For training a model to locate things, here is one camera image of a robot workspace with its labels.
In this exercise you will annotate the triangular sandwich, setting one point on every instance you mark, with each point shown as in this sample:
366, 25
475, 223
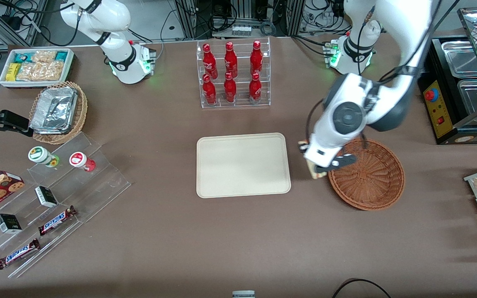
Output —
317, 176

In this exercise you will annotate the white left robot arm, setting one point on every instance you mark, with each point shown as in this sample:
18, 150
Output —
404, 41

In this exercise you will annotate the brown wicker basket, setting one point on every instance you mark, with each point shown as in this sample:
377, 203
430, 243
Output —
371, 182

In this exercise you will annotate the light tan wicker basket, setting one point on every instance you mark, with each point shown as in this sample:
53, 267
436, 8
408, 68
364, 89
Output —
82, 111

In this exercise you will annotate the beige plastic tray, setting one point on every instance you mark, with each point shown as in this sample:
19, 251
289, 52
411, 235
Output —
242, 165

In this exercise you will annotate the white rectangular snack bin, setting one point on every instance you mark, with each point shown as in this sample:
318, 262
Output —
35, 85

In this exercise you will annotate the green lid white cup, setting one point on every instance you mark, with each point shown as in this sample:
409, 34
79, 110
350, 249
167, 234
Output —
37, 154

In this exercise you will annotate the silver foil container stack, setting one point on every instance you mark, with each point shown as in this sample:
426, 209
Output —
54, 109

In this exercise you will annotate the yellow snack packet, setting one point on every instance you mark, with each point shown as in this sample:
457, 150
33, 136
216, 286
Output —
13, 72

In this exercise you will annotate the clear bag of crackers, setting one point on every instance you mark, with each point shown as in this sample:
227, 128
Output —
29, 72
52, 71
44, 56

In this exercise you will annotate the teal snack packet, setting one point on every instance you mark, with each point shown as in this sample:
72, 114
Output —
61, 56
23, 57

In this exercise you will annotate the red lid white cup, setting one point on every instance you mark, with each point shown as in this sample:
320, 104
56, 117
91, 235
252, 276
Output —
78, 159

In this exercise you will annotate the small black carton box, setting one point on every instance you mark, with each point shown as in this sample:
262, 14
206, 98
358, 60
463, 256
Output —
46, 197
8, 224

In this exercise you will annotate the red cola bottle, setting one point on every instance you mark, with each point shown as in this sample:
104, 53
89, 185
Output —
255, 87
209, 90
256, 58
209, 62
230, 87
230, 60

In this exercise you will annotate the clear acrylic bottle rack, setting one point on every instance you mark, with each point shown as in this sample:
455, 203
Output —
242, 105

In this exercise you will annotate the clear acrylic stepped stand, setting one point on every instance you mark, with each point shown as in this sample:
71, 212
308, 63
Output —
97, 174

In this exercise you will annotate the Snickers chocolate bar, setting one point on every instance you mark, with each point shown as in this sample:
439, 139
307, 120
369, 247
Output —
18, 254
56, 220

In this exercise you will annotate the red emergency stop button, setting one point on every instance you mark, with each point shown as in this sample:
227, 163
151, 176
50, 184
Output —
431, 95

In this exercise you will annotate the black food warmer machine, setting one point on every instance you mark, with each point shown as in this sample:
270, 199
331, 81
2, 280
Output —
433, 62

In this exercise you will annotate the white power strip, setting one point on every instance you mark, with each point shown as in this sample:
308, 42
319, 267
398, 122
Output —
241, 30

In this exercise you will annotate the aluminium profile frame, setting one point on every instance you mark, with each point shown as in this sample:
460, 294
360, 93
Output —
293, 16

